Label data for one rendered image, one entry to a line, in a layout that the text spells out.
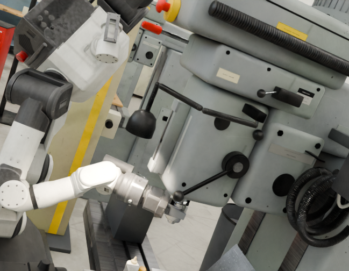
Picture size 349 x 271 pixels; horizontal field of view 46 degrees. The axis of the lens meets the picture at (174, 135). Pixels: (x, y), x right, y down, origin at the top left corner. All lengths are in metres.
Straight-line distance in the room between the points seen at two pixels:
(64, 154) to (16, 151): 1.78
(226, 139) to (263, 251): 0.52
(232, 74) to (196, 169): 0.27
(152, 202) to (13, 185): 0.38
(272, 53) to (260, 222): 0.68
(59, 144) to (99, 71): 1.71
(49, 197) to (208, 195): 0.44
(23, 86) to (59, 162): 1.81
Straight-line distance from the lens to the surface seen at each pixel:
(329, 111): 1.20
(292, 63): 1.07
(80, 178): 1.19
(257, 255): 1.50
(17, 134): 1.20
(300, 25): 1.06
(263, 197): 1.18
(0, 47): 5.57
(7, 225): 1.92
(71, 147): 2.95
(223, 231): 3.17
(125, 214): 1.56
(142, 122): 1.01
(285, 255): 1.39
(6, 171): 1.19
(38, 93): 1.20
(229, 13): 0.94
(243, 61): 1.02
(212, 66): 0.99
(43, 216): 3.18
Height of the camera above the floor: 1.71
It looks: 13 degrees down
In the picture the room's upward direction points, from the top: 22 degrees clockwise
